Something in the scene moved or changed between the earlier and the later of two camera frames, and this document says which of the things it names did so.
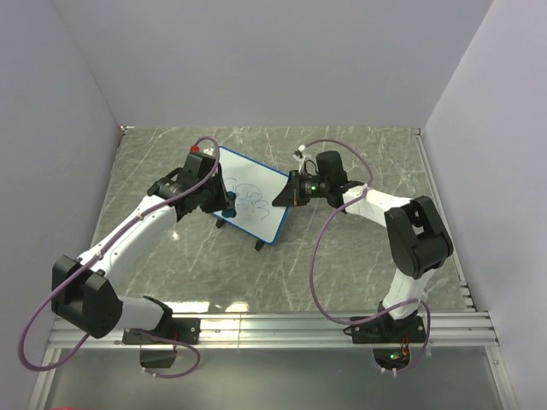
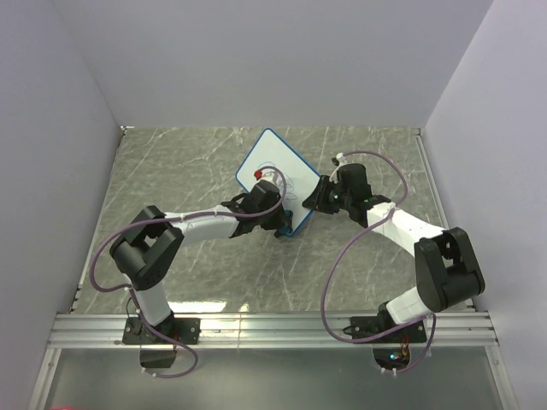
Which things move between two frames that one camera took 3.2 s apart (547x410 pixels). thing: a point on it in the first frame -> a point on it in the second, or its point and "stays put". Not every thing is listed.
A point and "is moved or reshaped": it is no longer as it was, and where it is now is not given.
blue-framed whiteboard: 256,186 is moved or reshaped
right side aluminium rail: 465,290 stays put
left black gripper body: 214,196 -> 273,219
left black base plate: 186,330 stays put
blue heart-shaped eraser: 231,210 is moved or reshaped
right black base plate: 366,330 stays put
